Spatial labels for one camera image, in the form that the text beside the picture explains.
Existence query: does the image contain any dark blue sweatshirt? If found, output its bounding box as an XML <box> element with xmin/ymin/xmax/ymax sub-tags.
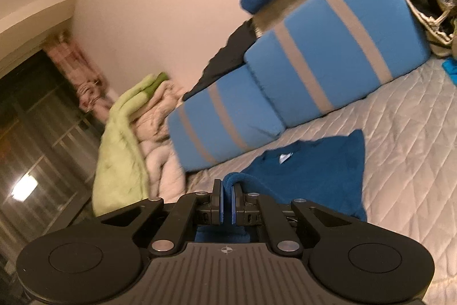
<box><xmin>195</xmin><ymin>129</ymin><xmax>367</xmax><ymax>243</ymax></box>

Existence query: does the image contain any white rolled duvet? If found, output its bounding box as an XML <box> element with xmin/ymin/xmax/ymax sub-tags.
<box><xmin>130</xmin><ymin>80</ymin><xmax>186</xmax><ymax>203</ymax></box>

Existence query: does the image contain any light green blanket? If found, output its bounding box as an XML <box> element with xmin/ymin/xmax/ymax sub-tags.
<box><xmin>91</xmin><ymin>72</ymin><xmax>168</xmax><ymax>217</ymax></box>

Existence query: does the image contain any left blue striped pillow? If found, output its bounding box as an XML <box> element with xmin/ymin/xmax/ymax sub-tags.
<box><xmin>167</xmin><ymin>65</ymin><xmax>285</xmax><ymax>172</ymax></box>

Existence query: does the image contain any blue striped pillow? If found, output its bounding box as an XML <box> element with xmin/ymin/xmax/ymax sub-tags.
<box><xmin>245</xmin><ymin>0</ymin><xmax>431</xmax><ymax>128</ymax></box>
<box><xmin>167</xmin><ymin>65</ymin><xmax>285</xmax><ymax>172</ymax></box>

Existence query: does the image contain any black garment behind pillows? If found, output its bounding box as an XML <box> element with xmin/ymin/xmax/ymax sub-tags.
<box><xmin>182</xmin><ymin>19</ymin><xmax>257</xmax><ymax>101</ymax></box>

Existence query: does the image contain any right blue striped pillow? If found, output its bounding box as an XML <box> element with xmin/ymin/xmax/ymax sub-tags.
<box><xmin>245</xmin><ymin>0</ymin><xmax>431</xmax><ymax>128</ymax></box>

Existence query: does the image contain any bright blue small cloth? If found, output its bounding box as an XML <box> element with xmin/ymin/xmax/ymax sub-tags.
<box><xmin>442</xmin><ymin>57</ymin><xmax>457</xmax><ymax>85</ymax></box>

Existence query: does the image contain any striped woven bag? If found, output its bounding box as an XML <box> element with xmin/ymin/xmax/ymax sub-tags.
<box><xmin>406</xmin><ymin>0</ymin><xmax>456</xmax><ymax>59</ymax></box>

